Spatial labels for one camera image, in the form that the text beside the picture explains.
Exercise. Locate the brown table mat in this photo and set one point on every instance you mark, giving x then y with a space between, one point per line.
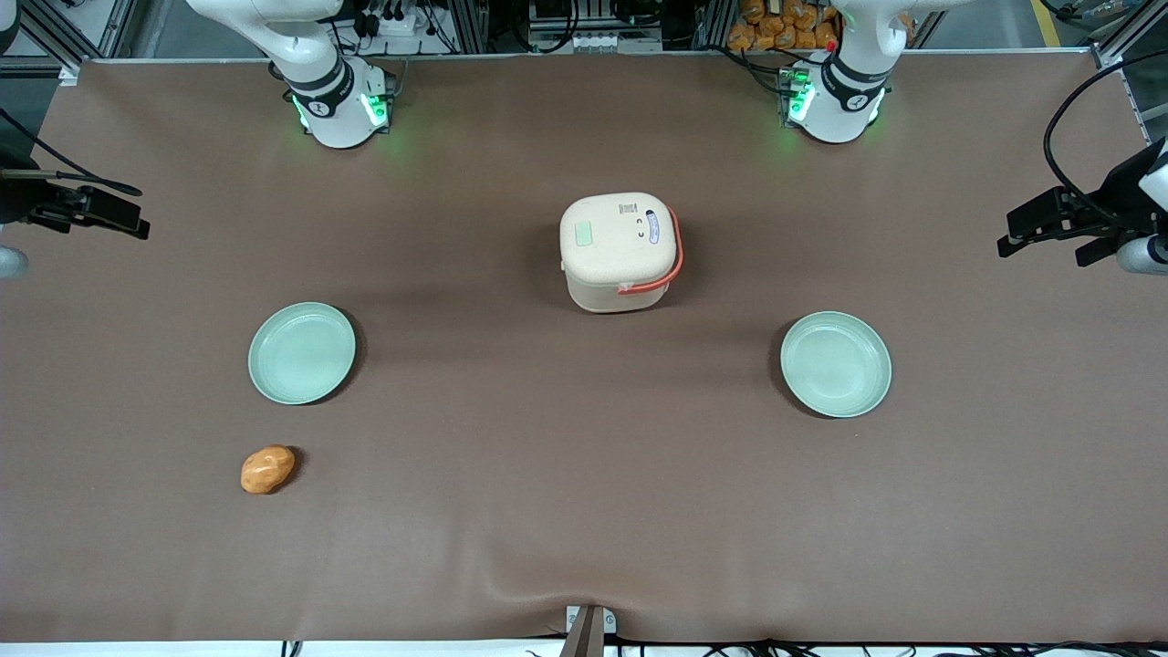
547 474

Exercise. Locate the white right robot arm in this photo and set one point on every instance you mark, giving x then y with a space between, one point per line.
338 119

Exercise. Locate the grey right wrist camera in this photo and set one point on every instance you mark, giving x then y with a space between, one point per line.
11 263

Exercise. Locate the pile of orange bread rolls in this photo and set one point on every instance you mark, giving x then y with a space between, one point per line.
780 27

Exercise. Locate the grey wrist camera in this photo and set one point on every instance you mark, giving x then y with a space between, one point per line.
11 263
1145 255

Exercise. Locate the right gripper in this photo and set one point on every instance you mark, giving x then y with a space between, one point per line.
20 199

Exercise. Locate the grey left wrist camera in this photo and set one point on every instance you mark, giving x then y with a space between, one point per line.
1145 255

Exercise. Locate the glossy orange bread roll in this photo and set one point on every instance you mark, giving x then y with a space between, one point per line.
267 469

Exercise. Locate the pale green round plate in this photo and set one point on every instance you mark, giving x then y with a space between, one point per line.
835 365
301 354

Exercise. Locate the aluminium frame profile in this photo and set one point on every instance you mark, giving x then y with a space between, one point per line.
82 32
1127 32

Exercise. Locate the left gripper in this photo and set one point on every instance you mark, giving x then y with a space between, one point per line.
1115 193

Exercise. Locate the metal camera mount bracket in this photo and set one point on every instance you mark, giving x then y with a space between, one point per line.
589 625

